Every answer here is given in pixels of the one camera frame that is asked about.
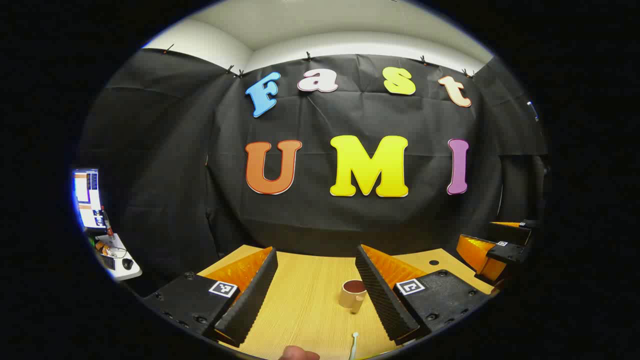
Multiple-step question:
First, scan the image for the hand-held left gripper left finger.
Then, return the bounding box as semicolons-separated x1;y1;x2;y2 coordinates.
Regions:
142;246;279;348

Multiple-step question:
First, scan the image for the wooden desktop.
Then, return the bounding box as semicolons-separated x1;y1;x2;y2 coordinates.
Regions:
197;244;496;360

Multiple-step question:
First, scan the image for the white side table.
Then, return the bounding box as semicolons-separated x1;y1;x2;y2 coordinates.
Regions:
92;232;143;281

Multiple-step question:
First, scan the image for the computer monitor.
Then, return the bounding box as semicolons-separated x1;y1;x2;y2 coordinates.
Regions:
72;167;106;231

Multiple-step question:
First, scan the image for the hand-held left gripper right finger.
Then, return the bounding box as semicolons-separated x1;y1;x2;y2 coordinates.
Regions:
355;244;493;347

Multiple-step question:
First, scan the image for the beige cup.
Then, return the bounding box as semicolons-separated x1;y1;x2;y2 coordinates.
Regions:
338;279;368;315

